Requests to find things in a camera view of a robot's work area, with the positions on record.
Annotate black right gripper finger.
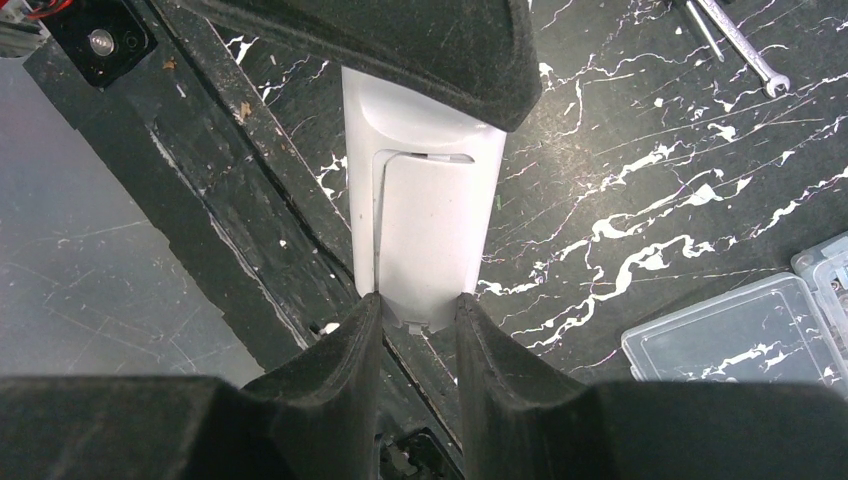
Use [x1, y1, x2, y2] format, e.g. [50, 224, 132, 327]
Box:
[181, 0, 542, 132]
[455, 294, 847, 479]
[1, 294, 382, 479]

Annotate white remote control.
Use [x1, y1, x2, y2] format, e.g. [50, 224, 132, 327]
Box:
[342, 68, 506, 335]

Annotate white remote battery cover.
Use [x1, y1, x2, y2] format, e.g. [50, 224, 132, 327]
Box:
[375, 152, 477, 329]

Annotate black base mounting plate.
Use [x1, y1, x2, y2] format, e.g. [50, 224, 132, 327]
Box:
[29, 1, 462, 479]

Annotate clear plastic screw organizer box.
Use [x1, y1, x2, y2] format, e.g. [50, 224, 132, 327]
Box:
[621, 234, 847, 395]

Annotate silver wrench upper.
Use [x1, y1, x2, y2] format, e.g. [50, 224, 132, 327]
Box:
[697, 0, 791, 99]

